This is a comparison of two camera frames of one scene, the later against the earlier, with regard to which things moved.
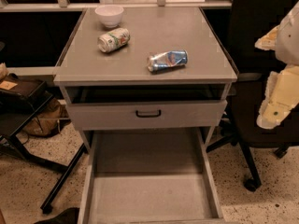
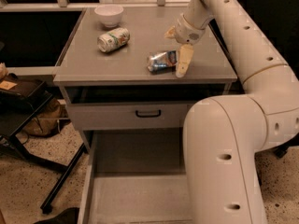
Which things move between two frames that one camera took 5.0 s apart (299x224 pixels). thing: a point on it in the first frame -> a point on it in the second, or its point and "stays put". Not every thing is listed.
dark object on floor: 68,217 stays put
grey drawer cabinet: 145,87 stays put
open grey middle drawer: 149,175 stays put
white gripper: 289,40 -> 188,33
